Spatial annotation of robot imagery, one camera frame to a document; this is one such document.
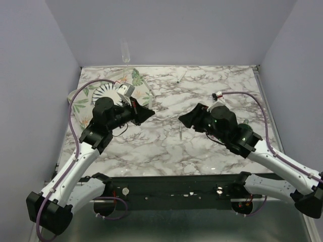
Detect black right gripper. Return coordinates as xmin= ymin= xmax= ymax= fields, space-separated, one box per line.
xmin=178 ymin=102 xmax=227 ymax=143

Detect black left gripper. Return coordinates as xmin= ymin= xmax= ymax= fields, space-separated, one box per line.
xmin=107 ymin=96 xmax=155 ymax=131

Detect white marker with pink tip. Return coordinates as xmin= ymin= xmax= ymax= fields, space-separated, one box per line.
xmin=148 ymin=92 xmax=153 ymax=109

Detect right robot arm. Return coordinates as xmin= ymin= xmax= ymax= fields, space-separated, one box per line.
xmin=179 ymin=103 xmax=322 ymax=219

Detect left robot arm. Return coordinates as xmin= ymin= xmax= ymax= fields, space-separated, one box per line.
xmin=26 ymin=97 xmax=155 ymax=235

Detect white pen with dark tip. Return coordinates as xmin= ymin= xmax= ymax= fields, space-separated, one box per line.
xmin=177 ymin=71 xmax=186 ymax=84

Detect white blue striped plate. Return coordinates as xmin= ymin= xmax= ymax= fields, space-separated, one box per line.
xmin=92 ymin=82 xmax=122 ymax=106

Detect teal ceramic mug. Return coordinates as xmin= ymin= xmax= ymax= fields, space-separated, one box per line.
xmin=239 ymin=119 xmax=253 ymax=131

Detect floral rectangular tray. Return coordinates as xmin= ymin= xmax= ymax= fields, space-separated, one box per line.
xmin=72 ymin=67 xmax=155 ymax=129

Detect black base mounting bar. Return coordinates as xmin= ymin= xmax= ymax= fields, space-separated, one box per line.
xmin=83 ymin=171 xmax=250 ymax=211

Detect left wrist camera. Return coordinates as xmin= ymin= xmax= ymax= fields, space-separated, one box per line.
xmin=117 ymin=83 xmax=135 ymax=105

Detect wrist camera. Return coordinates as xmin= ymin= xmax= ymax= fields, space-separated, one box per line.
xmin=212 ymin=93 xmax=226 ymax=106
xmin=117 ymin=83 xmax=135 ymax=105

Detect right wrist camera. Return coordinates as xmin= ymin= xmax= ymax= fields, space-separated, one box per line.
xmin=212 ymin=93 xmax=226 ymax=106

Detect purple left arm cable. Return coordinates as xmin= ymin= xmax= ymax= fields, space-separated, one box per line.
xmin=35 ymin=79 xmax=128 ymax=241

